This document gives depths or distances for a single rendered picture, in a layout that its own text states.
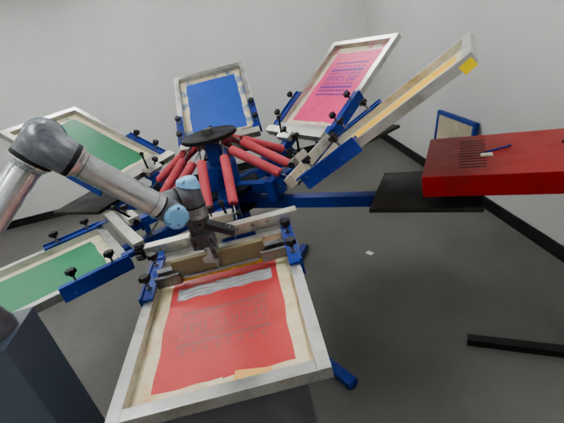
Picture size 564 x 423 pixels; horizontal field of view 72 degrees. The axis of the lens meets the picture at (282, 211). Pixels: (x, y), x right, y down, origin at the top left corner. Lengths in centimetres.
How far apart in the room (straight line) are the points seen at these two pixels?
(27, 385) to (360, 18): 524
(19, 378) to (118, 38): 474
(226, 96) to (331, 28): 268
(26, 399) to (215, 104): 239
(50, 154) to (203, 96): 225
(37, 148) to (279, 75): 456
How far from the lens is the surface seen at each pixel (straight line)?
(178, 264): 152
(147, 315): 144
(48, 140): 115
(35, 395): 132
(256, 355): 117
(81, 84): 578
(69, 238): 236
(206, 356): 123
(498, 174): 165
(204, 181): 198
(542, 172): 166
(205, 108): 316
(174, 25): 547
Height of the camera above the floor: 177
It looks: 25 degrees down
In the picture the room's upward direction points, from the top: 14 degrees counter-clockwise
